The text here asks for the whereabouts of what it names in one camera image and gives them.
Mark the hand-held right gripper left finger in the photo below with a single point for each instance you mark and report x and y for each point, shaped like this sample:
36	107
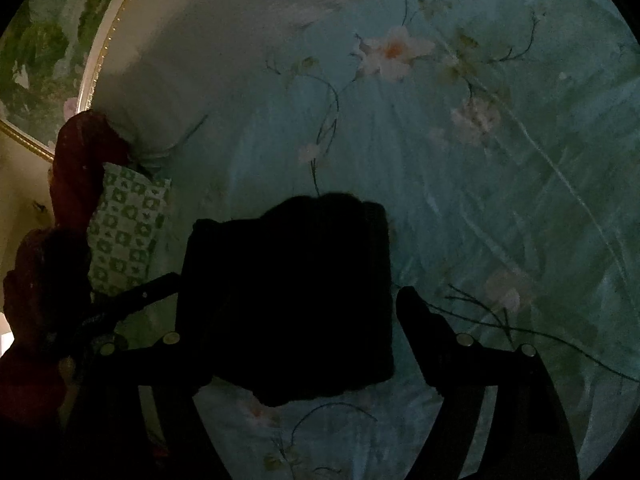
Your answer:
170	375

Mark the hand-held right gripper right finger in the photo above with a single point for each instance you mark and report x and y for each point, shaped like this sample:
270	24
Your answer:
425	320

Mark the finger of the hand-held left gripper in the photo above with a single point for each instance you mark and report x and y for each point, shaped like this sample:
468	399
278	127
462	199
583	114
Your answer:
145	292

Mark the black pants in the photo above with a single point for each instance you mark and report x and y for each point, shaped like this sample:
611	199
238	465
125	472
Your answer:
290	305

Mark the person's left forearm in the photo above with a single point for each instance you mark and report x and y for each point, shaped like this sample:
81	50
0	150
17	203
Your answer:
40	310

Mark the green patterned white pillow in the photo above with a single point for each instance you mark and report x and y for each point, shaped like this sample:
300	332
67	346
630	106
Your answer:
127	230

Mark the dark red cloth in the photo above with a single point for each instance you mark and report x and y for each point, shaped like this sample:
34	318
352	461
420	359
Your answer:
87	165

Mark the teal floral bed sheet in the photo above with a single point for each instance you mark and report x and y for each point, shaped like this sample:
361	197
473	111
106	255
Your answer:
475	185

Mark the white ribbed blanket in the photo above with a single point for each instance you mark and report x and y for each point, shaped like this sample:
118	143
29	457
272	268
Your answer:
210	60

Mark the gold framed green painting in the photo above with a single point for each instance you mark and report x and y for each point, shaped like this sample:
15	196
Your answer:
45	45

